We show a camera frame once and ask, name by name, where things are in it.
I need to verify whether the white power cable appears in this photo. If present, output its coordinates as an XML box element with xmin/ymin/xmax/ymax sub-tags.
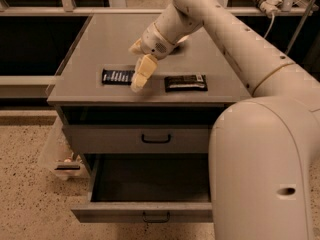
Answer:
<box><xmin>263</xmin><ymin>12</ymin><xmax>276</xmax><ymax>40</ymax></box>

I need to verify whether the clear plastic bin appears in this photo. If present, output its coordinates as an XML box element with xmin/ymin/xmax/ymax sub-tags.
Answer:
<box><xmin>38</xmin><ymin>117</ymin><xmax>89</xmax><ymax>180</ymax></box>

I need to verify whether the grey drawer cabinet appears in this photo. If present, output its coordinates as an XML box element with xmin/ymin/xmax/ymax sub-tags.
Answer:
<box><xmin>46</xmin><ymin>13</ymin><xmax>253</xmax><ymax>172</ymax></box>

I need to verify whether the dark brown snack bar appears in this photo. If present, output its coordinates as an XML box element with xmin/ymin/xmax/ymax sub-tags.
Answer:
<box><xmin>164</xmin><ymin>74</ymin><xmax>208</xmax><ymax>92</ymax></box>

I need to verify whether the blue rxbar blueberry bar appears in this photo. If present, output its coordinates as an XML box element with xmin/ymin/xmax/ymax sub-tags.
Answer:
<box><xmin>102</xmin><ymin>69</ymin><xmax>134</xmax><ymax>85</ymax></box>

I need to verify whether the grey open middle drawer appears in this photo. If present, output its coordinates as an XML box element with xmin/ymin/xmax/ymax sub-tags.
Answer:
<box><xmin>72</xmin><ymin>153</ymin><xmax>212</xmax><ymax>223</ymax></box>

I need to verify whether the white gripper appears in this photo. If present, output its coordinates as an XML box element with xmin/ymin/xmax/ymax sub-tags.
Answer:
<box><xmin>129</xmin><ymin>23</ymin><xmax>175</xmax><ymax>92</ymax></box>

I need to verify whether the grey upper closed drawer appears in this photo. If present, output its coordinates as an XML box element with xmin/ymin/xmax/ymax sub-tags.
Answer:
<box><xmin>63</xmin><ymin>125</ymin><xmax>209</xmax><ymax>154</ymax></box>

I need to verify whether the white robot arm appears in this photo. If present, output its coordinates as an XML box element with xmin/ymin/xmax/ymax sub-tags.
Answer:
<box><xmin>130</xmin><ymin>0</ymin><xmax>320</xmax><ymax>240</ymax></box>

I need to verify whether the white power strip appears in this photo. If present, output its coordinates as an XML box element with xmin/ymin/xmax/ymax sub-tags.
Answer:
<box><xmin>253</xmin><ymin>0</ymin><xmax>282</xmax><ymax>18</ymax></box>

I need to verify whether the metal railing frame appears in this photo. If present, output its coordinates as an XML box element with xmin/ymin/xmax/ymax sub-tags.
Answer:
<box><xmin>0</xmin><ymin>0</ymin><xmax>320</xmax><ymax>17</ymax></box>

